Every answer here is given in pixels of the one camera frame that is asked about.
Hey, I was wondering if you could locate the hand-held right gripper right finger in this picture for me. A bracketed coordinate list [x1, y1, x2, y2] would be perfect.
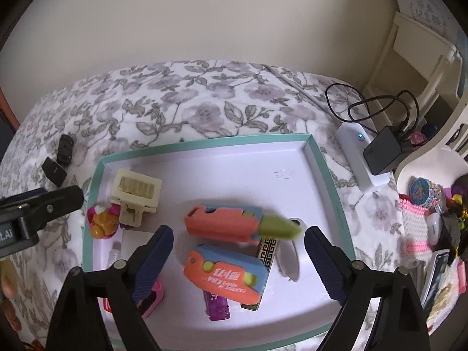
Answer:
[304, 226, 432, 351]

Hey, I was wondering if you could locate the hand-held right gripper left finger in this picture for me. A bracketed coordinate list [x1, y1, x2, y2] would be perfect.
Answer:
[46, 226, 175, 351]

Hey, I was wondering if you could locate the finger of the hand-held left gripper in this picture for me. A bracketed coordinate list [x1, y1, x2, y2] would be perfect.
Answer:
[25, 186, 84, 224]

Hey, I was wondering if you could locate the cartoon figure toy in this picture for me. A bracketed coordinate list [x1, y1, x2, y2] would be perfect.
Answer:
[87, 204, 121, 241]

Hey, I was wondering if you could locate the orange carrot knife toy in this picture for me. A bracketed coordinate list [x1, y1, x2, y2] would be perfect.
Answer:
[184, 203, 303, 245]
[184, 246, 269, 305]

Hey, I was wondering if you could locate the purple lighter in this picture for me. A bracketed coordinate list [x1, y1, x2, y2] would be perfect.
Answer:
[204, 289, 232, 321]

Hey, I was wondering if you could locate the cream hair clip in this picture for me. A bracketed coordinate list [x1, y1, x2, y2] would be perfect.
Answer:
[110, 168, 162, 229]

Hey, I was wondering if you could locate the white tray with teal rim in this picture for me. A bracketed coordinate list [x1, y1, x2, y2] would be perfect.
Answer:
[81, 133, 355, 351]

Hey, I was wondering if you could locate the person's left hand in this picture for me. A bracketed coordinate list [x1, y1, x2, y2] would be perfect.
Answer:
[0, 261, 23, 333]

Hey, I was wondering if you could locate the white charger plug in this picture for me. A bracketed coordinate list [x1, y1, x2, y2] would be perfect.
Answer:
[276, 217, 311, 282]

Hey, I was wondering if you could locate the red and white glue stick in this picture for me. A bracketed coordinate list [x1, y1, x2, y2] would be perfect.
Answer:
[108, 241, 124, 268]

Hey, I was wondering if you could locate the black ribbed clip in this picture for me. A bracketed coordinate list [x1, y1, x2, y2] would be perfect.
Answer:
[58, 135, 75, 166]

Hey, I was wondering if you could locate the gold patterned box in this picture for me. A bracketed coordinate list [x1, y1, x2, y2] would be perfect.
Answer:
[239, 237, 280, 311]

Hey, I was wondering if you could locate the pink knit basket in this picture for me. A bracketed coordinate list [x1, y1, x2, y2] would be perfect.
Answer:
[398, 190, 468, 333]

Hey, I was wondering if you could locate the white power strip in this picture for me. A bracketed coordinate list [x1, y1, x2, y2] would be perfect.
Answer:
[335, 122, 391, 193]

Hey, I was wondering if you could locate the white phone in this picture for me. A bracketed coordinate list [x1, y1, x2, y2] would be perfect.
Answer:
[420, 249, 451, 311]

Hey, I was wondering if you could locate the white oval gadget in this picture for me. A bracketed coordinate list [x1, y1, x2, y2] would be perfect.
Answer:
[426, 212, 445, 245]

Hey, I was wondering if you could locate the round colourful tin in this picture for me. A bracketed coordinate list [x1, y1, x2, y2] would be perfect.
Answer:
[409, 176, 447, 213]

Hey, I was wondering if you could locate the black charger block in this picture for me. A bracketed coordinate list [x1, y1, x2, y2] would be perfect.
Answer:
[363, 126, 412, 175]

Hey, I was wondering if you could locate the white wooden shelf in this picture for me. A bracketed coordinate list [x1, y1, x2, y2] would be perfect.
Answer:
[360, 11, 468, 191]

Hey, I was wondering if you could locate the black cable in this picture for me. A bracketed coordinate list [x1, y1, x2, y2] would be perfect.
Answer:
[325, 82, 421, 143]

